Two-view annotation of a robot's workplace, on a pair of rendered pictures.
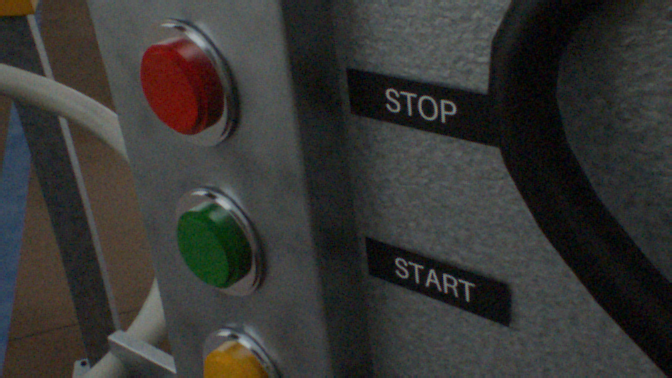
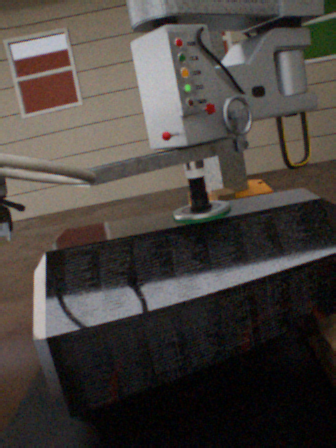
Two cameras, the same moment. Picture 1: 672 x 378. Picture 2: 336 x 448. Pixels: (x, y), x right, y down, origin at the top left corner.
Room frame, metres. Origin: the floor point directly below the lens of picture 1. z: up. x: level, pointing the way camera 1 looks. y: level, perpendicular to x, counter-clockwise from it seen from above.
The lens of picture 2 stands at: (0.15, 1.45, 1.27)
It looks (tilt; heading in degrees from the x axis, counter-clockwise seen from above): 13 degrees down; 281
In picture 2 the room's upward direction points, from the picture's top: 11 degrees counter-clockwise
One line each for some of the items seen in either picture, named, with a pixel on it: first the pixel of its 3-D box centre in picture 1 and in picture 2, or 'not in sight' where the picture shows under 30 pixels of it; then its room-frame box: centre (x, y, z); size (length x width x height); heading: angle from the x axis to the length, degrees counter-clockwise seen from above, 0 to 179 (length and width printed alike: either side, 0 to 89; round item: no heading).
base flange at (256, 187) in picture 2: not in sight; (228, 193); (0.22, -1.11, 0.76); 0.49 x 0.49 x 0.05; 6
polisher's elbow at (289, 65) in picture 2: not in sight; (284, 75); (-0.16, -0.58, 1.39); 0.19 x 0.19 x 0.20
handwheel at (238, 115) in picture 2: not in sight; (231, 116); (0.13, -0.11, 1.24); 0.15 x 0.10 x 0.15; 46
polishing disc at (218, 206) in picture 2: not in sight; (201, 209); (0.30, -0.10, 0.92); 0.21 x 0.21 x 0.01
